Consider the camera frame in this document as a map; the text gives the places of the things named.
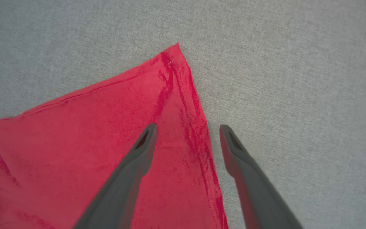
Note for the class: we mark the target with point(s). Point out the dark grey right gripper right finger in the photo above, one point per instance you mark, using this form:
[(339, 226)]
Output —
[(259, 197)]

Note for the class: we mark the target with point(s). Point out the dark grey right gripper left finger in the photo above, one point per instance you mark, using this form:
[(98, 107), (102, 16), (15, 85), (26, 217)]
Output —
[(122, 187)]

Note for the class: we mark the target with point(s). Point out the red and white garment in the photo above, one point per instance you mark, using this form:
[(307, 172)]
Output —
[(75, 143)]

